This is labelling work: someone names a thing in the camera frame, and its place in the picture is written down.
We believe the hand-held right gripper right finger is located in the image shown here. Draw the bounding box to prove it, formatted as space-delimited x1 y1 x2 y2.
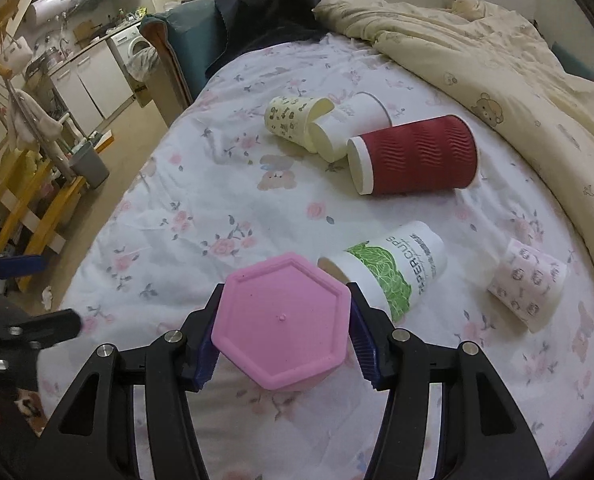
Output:
346 281 552 480

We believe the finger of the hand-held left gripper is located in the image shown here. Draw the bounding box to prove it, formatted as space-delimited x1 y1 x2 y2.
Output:
0 253 48 297
0 309 83 395

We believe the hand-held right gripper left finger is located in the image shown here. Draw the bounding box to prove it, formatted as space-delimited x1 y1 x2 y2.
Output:
36 283 228 480

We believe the pink hexagonal plate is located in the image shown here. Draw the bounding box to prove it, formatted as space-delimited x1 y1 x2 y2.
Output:
211 253 352 394

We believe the white cup with green print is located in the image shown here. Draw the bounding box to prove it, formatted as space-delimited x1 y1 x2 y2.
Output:
318 221 448 323

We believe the pink patterned paper cup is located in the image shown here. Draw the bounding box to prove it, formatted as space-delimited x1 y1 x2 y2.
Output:
486 238 568 333

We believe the dark red ribbed cup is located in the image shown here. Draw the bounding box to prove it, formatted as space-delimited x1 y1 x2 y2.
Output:
346 114 479 196

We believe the plain white paper cup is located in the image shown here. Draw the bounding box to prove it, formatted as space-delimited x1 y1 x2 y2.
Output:
309 92 394 163

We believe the pale yellow patterned cup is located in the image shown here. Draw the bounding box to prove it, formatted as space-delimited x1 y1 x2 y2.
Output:
265 95 336 152

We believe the yellow wooden rack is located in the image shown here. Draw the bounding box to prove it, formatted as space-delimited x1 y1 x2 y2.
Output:
0 40 88 293

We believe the grey trash bin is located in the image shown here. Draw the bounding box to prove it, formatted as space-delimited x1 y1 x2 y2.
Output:
70 131 110 190

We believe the floral bed sheet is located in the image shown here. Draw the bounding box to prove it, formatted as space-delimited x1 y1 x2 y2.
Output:
29 30 594 480

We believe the white kitchen cabinet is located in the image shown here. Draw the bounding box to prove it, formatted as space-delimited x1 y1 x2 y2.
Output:
50 35 136 121

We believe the white hanging bag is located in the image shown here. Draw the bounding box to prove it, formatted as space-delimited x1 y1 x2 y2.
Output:
0 35 34 72

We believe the white washing machine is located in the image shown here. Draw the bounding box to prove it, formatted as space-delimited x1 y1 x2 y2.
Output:
110 24 152 72

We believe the white water heater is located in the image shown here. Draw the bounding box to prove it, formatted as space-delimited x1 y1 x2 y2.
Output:
31 0 82 26

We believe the teal chair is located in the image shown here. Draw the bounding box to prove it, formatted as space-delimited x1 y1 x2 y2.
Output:
140 0 218 128

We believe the cream bear print quilt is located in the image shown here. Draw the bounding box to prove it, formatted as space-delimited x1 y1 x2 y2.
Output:
312 0 594 281

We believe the dark clothing pile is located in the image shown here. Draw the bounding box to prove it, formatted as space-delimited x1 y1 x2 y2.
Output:
205 0 338 92

